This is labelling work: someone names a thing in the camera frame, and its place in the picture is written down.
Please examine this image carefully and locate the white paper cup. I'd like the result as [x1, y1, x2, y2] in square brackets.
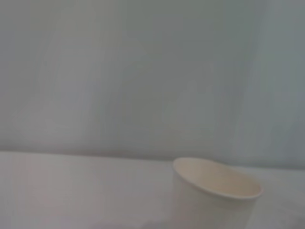
[172, 156, 264, 229]

